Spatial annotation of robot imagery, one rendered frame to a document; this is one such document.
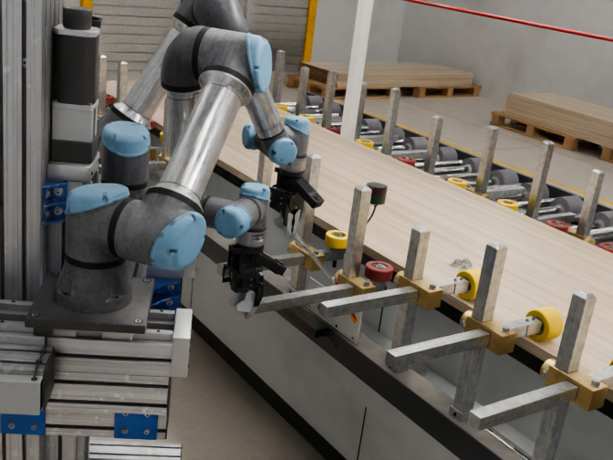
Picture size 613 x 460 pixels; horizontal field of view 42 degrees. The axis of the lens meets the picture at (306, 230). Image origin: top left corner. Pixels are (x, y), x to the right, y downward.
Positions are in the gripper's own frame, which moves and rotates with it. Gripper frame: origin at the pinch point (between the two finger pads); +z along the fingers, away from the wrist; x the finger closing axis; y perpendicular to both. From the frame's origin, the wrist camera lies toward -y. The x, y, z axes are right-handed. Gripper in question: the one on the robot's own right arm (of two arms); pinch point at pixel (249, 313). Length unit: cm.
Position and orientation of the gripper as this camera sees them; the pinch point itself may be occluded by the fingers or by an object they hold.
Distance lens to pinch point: 212.9
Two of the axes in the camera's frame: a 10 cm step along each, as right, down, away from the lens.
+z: -1.2, 9.3, 3.4
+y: -8.2, 1.0, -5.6
